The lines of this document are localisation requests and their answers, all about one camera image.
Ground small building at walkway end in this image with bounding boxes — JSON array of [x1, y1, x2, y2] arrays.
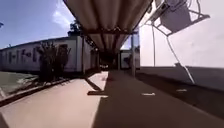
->
[[119, 49, 141, 71]]

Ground covered walkway canopy with posts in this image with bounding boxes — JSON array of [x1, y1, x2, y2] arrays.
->
[[63, 0, 154, 78]]

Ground pale concrete path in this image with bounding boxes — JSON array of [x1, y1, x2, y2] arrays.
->
[[0, 70, 224, 128]]

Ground dark bushes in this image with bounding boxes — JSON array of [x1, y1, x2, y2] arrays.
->
[[35, 41, 72, 83]]

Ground dark kerb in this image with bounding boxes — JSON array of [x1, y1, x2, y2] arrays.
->
[[0, 77, 72, 108]]

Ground large white building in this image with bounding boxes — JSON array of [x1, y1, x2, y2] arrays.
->
[[138, 0, 224, 93]]

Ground pale building with windows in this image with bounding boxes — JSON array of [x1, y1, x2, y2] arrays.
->
[[0, 35, 102, 75]]

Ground grass patch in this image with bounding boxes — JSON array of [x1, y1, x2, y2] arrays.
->
[[0, 71, 39, 98]]

